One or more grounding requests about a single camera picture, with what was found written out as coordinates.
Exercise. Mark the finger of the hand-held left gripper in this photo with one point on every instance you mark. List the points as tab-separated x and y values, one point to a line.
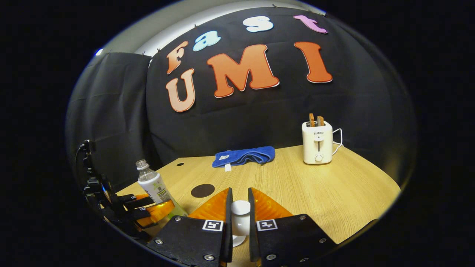
135	202
139	214

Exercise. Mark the toasted bread slice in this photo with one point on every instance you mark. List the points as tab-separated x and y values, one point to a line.
320	120
311	119

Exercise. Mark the clear plastic water bottle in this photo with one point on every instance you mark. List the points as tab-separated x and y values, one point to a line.
154	185

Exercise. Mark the cream toaster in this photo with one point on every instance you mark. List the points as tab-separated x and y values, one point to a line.
317	144

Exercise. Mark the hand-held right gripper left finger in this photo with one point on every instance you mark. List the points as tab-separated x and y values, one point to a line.
229	222

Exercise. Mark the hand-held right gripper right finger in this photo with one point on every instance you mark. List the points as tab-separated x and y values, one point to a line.
252	230

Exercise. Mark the blue towel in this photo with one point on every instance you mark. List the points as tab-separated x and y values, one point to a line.
245	155

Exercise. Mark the black backdrop cloth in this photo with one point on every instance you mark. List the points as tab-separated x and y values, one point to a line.
259	118

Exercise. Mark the dark round coaster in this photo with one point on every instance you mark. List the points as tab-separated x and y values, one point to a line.
202	190

